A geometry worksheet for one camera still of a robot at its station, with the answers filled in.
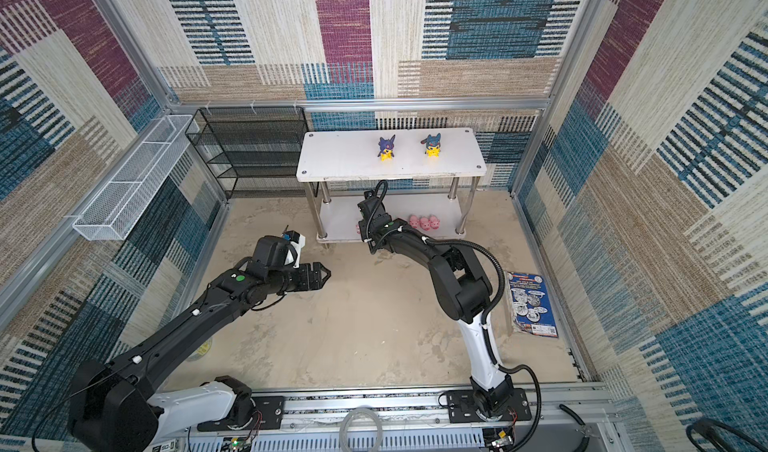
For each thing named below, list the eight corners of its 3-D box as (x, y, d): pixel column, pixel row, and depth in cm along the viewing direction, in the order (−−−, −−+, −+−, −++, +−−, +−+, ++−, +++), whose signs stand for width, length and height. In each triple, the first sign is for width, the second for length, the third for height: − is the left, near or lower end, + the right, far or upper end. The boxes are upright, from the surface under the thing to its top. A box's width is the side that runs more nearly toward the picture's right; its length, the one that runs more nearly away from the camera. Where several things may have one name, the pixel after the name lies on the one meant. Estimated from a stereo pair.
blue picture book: (514, 333, 86) (517, 330, 84) (506, 274, 98) (508, 271, 96) (555, 337, 85) (558, 334, 83) (541, 278, 97) (544, 274, 95)
